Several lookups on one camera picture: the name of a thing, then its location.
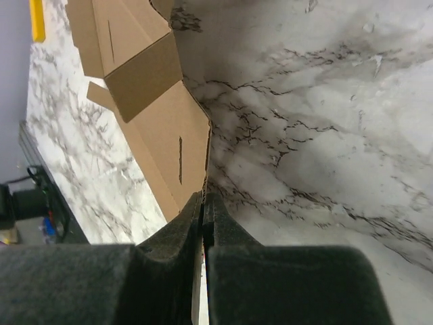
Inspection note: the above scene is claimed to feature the brown cardboard box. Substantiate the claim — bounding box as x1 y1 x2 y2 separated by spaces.
66 1 211 221

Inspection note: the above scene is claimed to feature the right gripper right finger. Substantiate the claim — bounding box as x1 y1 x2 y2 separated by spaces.
203 194 392 324

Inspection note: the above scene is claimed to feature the yellow rectangular block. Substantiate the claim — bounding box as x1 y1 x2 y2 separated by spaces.
29 0 45 43

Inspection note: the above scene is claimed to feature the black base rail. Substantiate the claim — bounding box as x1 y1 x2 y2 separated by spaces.
19 121 89 244

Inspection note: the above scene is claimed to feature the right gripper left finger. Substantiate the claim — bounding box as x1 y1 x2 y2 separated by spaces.
1 192 202 324

